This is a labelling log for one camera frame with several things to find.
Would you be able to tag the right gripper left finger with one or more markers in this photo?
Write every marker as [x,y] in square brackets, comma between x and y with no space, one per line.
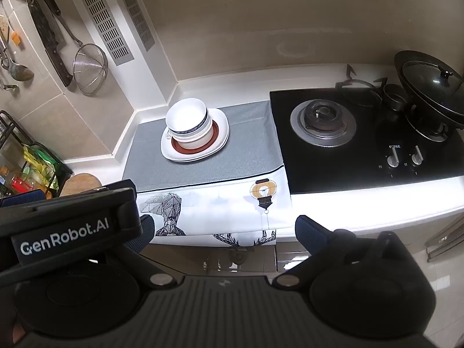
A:
[144,268]

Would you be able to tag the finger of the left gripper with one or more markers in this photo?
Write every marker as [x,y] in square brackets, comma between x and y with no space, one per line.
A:
[23,198]

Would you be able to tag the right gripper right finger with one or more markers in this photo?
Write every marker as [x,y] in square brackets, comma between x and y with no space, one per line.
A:
[325,248]

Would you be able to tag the red-brown round plate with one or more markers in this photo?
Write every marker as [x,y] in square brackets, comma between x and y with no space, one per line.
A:
[199,145]

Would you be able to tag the cream white bowl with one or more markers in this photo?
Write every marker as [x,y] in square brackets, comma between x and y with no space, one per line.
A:
[195,133]

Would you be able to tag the white bowl blue rim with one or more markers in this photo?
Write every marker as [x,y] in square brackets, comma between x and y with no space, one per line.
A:
[186,116]

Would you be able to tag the green yellow snack bag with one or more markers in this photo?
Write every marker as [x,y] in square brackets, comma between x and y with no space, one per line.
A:
[40,170]

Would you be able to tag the round wooden cutting board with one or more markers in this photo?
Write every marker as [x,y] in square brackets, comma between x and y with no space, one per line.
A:
[80,183]

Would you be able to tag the white printed cloth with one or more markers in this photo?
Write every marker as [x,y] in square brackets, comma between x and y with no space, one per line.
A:
[241,213]

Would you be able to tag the black gas stove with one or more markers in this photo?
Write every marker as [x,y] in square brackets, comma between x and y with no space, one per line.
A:
[357,135]

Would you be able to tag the grey dish mat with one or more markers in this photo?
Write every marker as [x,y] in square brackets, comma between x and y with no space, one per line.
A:
[241,143]

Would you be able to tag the metal ladle spoon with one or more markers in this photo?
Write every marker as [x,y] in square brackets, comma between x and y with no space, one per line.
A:
[17,71]

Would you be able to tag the black wok with lid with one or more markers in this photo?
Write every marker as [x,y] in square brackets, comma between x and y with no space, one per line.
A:
[433,82]

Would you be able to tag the metal vent grille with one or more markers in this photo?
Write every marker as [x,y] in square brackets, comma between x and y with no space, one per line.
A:
[109,31]

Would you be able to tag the black wire condiment rack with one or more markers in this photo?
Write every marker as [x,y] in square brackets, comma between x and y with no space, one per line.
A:
[13,138]

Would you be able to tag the wire mesh strainer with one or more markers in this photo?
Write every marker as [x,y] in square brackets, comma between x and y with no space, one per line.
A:
[90,64]

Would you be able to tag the black handled cleaver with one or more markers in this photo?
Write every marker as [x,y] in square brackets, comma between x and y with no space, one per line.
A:
[49,41]

